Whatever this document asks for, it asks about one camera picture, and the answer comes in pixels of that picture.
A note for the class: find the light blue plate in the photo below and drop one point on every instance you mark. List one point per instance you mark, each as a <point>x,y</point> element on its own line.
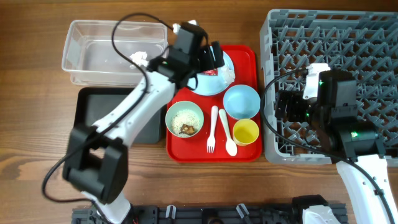
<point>206,85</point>

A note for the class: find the white tissue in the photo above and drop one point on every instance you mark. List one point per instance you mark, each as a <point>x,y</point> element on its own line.
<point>227,75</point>

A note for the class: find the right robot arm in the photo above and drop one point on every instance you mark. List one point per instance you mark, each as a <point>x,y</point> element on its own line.
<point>356,149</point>

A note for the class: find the clear plastic waste bin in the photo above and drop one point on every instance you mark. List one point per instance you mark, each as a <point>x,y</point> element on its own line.
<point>90,59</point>

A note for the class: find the grey dishwasher rack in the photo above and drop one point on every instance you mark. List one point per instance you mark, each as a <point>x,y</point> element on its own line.
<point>359,42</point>

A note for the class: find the white plastic spoon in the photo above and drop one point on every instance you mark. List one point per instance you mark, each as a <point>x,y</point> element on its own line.
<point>230,146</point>

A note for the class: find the black waste tray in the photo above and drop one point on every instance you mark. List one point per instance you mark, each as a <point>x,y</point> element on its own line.
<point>93,103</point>

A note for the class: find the white rice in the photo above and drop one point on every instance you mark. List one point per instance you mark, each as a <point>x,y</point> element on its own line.
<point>184,117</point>

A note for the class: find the green bowl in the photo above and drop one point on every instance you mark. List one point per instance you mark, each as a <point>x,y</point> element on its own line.
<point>183,105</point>

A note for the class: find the yellow cup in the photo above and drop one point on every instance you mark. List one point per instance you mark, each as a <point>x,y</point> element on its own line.
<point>245,132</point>

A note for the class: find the white tissue ball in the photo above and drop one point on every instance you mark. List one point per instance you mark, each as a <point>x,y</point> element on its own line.
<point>139,58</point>

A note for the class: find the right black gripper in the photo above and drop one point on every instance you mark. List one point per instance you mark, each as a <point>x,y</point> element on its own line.
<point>282,98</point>

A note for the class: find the light blue bowl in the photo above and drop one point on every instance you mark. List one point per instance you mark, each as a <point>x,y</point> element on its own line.
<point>241,102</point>

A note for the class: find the red serving tray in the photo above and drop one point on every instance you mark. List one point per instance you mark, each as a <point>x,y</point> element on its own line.
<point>194,149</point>

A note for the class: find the white plastic fork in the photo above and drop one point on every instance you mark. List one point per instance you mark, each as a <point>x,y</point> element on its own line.
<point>211,139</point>

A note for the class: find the red snack wrapper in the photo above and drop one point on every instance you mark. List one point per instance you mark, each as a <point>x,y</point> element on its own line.
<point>211,72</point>

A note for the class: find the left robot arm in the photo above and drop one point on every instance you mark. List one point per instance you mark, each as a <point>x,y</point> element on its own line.
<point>97,157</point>

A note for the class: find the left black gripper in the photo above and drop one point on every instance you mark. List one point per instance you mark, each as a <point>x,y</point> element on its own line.
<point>209,62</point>

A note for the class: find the black mounting rail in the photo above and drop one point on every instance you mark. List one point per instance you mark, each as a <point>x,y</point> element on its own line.
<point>152,214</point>

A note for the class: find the brown food scrap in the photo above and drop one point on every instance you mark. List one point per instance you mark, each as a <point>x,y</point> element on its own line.
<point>188,130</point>

